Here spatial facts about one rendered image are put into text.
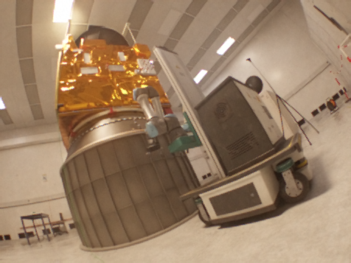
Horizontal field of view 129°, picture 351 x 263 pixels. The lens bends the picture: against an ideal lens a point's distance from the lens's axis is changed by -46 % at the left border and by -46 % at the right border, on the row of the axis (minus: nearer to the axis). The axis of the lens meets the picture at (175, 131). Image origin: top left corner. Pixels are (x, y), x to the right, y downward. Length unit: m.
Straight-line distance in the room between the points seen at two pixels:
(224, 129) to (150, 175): 1.07
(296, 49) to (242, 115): 7.78
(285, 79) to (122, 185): 7.90
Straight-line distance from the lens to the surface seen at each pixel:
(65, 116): 2.35
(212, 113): 1.01
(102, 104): 2.43
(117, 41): 4.29
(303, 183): 0.93
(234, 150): 0.95
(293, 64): 8.37
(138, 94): 1.42
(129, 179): 1.72
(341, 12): 5.52
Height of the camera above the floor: 0.41
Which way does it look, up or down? 19 degrees up
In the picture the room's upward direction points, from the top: 25 degrees counter-clockwise
